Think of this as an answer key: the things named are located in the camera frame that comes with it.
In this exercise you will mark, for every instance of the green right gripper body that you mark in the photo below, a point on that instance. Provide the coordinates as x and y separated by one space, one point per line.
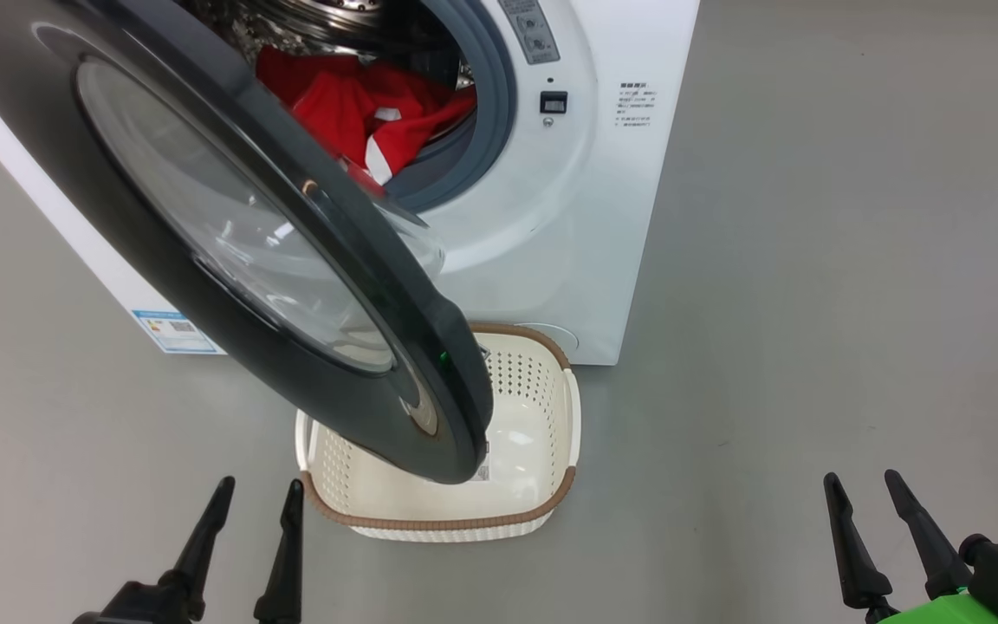
949 611

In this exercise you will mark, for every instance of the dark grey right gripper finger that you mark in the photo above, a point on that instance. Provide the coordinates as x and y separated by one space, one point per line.
932 546
854 555

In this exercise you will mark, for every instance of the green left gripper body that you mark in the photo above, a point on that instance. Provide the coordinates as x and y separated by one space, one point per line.
131 607

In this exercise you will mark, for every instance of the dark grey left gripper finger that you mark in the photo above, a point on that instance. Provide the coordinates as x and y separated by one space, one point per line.
287 563
200 546

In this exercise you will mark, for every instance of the dark grey round washer door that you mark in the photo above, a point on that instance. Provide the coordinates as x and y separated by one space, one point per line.
456 364

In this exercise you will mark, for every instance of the red garment with white stripes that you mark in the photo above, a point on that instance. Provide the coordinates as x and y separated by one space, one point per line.
334 108

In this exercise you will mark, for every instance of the printed basket bottom label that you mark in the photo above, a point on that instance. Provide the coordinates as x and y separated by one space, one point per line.
480 473

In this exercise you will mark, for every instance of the cream basket with brown rim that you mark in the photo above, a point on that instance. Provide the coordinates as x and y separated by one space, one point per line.
538 433

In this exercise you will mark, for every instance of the white front-load washing machine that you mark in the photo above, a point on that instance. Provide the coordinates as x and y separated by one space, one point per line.
603 217

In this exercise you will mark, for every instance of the grey rubber door gasket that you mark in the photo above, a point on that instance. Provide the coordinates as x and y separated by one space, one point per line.
490 113

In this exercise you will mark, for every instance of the black door latch socket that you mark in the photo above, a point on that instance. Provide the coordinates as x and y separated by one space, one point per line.
554 102

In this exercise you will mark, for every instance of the blue energy label sticker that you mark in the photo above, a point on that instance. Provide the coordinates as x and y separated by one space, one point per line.
174 332

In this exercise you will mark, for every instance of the round white filter cover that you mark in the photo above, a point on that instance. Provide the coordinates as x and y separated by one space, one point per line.
555 334

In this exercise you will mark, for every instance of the black text warning label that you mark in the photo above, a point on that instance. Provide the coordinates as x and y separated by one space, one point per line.
636 104

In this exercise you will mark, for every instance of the perforated steel washer drum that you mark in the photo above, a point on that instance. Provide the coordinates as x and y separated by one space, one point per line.
334 22

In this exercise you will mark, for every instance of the grey instruction sticker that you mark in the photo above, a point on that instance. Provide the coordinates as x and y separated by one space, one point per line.
529 30

